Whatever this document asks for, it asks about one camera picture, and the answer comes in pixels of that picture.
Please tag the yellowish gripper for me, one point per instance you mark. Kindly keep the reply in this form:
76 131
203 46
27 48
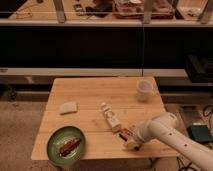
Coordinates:
132 143

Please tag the brown rectangular eraser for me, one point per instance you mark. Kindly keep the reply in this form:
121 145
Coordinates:
125 134

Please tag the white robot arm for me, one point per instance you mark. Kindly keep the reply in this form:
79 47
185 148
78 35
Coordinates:
163 128

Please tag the white ceramic cup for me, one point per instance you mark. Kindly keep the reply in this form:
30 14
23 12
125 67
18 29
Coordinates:
144 90

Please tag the white plastic bottle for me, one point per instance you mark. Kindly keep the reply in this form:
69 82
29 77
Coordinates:
110 117

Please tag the wooden table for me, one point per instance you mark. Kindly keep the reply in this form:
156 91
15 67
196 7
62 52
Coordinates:
89 93

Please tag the brown sausage on plate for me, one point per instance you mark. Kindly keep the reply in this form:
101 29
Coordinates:
69 146

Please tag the black power box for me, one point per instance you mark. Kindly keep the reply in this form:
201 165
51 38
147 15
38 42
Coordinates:
200 134

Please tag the green round plate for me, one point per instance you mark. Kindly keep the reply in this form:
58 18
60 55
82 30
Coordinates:
61 137

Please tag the tray of items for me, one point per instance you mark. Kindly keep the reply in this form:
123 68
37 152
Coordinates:
135 9

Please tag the black phone on bench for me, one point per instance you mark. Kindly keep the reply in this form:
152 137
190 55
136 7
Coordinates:
79 9

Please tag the background workbench shelf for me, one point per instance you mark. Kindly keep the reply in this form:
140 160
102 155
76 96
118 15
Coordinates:
99 13

